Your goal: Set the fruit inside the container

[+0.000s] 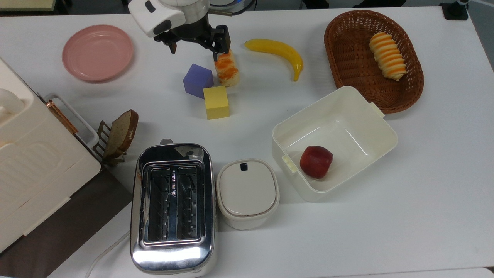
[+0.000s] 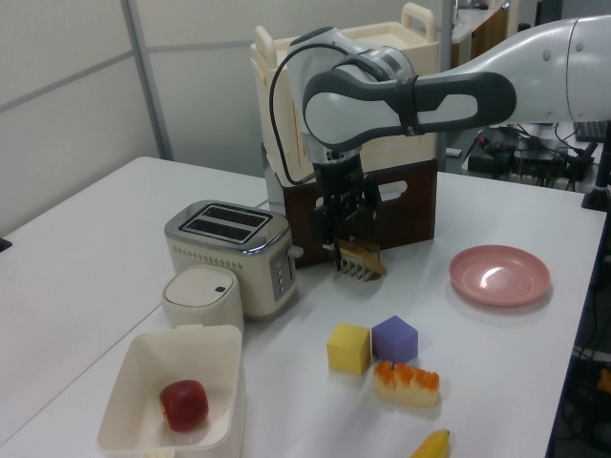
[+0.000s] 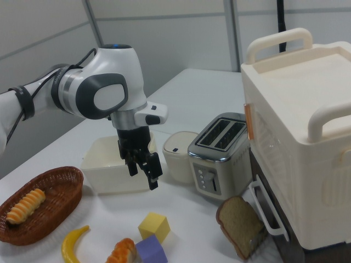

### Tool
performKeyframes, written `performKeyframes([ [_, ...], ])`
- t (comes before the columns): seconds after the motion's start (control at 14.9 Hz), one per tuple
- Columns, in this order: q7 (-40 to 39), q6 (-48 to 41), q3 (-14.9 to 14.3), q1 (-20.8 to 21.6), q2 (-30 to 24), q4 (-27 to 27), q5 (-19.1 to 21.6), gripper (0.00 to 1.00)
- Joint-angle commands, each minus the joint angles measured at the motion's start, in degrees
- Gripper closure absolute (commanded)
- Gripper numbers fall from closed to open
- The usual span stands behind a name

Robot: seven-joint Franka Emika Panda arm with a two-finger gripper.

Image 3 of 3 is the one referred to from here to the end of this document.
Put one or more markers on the orange glazed bread loaf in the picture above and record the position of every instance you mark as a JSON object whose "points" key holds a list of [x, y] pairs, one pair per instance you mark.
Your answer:
{"points": [[123, 250]]}

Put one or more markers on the silver two-slot toaster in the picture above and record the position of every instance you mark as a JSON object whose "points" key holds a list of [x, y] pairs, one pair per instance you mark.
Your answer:
{"points": [[208, 161]]}

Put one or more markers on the white open plastic container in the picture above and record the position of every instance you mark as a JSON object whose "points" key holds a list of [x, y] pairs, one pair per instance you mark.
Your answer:
{"points": [[109, 178]]}

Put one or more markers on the yellow cube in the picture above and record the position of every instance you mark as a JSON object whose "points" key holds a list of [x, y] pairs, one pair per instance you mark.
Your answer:
{"points": [[153, 224]]}

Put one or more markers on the yellow banana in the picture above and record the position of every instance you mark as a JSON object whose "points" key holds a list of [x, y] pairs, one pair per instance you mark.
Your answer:
{"points": [[67, 243]]}

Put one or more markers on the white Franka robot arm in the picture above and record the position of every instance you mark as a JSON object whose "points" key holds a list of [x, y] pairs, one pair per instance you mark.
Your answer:
{"points": [[115, 68]]}

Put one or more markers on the striped bread roll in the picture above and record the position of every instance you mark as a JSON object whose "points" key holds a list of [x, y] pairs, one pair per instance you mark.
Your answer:
{"points": [[26, 206]]}

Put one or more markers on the small white lidded container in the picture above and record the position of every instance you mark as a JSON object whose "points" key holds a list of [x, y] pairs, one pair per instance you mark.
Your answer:
{"points": [[176, 164]]}

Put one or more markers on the purple cube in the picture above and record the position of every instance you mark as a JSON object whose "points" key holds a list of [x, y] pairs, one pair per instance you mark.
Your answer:
{"points": [[150, 250]]}

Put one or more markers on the cream toy oven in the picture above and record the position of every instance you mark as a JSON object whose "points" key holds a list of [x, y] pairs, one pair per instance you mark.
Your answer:
{"points": [[296, 109]]}

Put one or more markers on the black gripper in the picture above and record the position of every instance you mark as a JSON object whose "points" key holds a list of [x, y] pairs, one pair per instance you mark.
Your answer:
{"points": [[131, 142]]}

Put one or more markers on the black pole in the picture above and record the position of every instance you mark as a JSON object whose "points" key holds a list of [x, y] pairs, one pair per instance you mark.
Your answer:
{"points": [[281, 22]]}

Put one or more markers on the brown bread slice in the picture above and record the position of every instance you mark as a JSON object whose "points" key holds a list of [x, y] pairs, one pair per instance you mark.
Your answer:
{"points": [[238, 222]]}

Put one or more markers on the brown wicker basket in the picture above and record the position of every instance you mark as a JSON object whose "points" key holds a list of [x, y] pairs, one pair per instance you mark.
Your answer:
{"points": [[55, 213]]}

